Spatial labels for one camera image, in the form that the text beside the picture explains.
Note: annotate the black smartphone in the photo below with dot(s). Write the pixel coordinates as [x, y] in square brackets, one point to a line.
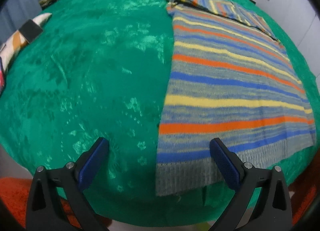
[30, 30]

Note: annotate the orange white patterned pillow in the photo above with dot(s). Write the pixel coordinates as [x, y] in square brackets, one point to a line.
[17, 42]

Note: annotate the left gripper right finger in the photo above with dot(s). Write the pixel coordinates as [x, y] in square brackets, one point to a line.
[272, 210]

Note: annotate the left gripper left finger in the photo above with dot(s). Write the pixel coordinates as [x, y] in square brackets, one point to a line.
[44, 207]

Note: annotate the blue curtain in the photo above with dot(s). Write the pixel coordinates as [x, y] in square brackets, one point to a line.
[14, 14]

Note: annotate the orange red rug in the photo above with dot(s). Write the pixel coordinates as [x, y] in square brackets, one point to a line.
[14, 194]

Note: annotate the striped knitted sweater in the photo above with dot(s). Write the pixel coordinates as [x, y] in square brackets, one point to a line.
[230, 78]

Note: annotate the white wardrobe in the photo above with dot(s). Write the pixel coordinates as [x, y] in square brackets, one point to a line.
[299, 20]

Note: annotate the green floral bedspread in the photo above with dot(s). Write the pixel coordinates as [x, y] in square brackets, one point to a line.
[101, 69]

